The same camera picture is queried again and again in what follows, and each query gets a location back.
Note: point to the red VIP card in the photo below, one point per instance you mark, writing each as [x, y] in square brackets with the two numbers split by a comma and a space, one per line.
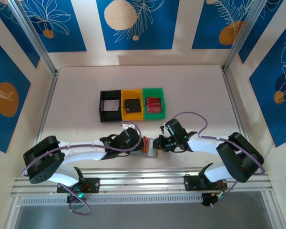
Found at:
[146, 143]
[155, 98]
[155, 108]

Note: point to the grey leather card holder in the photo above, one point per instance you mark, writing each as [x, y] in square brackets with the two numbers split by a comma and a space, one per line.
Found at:
[152, 153]

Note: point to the white VIP card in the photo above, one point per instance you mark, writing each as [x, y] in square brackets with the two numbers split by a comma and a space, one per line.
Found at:
[112, 105]

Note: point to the yellow plastic bin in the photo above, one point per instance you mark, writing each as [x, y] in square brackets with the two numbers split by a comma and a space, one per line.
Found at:
[132, 117]

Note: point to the green plastic bin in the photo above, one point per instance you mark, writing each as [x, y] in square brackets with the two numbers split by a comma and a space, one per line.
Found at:
[155, 116]

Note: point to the black plastic bin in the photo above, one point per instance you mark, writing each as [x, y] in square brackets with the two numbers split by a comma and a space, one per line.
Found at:
[109, 118]

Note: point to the wide aluminium base beam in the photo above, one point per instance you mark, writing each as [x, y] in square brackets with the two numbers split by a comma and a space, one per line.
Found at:
[143, 188]

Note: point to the right controller board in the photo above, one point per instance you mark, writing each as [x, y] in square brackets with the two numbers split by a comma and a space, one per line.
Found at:
[207, 199]

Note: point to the controller board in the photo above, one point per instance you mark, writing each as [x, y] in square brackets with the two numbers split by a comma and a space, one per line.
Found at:
[207, 199]
[72, 199]

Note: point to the left controller board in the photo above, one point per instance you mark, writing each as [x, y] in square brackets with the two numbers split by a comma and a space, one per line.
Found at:
[72, 199]

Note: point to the slim aluminium table rail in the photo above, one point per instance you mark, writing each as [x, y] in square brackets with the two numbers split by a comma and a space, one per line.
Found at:
[143, 173]

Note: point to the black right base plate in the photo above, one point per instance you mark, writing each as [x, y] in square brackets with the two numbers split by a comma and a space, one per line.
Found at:
[190, 183]

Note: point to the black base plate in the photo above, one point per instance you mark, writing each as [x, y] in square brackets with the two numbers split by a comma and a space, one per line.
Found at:
[190, 183]
[93, 184]

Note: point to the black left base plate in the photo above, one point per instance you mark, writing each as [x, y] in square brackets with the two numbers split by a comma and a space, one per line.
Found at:
[93, 184]

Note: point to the aluminium side rail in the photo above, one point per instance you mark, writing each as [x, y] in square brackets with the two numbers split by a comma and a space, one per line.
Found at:
[239, 119]
[43, 119]

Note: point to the blue floral wall panel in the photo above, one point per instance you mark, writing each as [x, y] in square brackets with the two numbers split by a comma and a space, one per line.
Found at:
[276, 119]
[205, 35]
[157, 35]
[62, 35]
[251, 40]
[14, 35]
[4, 133]

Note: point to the aluminium corner post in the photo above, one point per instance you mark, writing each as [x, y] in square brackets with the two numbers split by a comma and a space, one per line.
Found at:
[242, 35]
[33, 35]

